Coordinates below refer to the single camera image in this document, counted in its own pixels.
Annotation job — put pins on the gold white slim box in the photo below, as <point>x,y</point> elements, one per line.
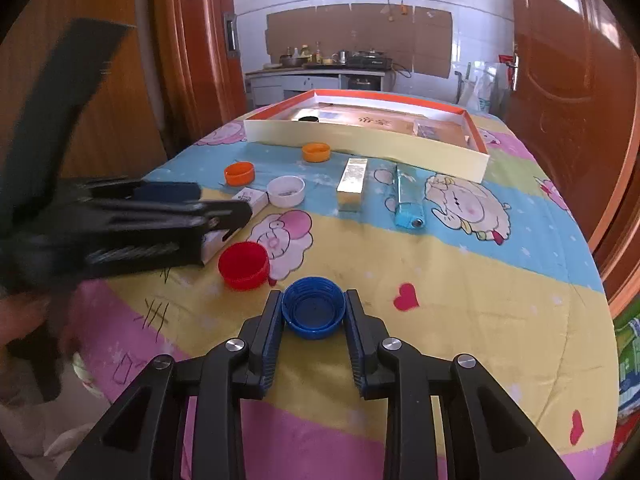
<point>349,190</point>

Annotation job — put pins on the shallow cardboard box tray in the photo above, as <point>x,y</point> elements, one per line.
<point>416,132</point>

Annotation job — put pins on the orange bottle cap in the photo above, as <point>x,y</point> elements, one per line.
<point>239,174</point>

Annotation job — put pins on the person's hand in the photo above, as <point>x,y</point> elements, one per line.
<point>23,313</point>

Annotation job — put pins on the white plastic sack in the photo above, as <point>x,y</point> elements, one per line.
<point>483,87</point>

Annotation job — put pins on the blue bottle cap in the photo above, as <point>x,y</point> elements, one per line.
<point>313,307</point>

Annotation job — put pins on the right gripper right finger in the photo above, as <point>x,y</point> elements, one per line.
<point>364,333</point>

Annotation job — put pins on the white printed small box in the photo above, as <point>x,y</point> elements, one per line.
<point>229,224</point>

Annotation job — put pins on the red bottle cap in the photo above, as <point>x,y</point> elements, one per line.
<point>244,266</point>

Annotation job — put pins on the black gas stove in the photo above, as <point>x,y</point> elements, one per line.
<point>368,60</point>

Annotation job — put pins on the kitchen counter cabinet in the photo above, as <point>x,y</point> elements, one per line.
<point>271,86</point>

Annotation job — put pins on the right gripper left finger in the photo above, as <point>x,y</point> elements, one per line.
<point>262,336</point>

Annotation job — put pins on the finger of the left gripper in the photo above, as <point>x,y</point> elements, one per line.
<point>125,219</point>
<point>140,190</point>

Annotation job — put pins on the yellow-orange bottle cap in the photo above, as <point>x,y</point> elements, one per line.
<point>316,152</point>

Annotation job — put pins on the light blue lighter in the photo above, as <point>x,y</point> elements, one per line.
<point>409,212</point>

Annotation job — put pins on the white bottle cap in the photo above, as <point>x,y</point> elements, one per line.
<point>286,191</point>

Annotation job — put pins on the colourful cartoon tablecloth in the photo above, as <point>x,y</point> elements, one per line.
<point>501,270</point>

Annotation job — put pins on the brown wooden door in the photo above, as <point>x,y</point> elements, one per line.
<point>574,104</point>

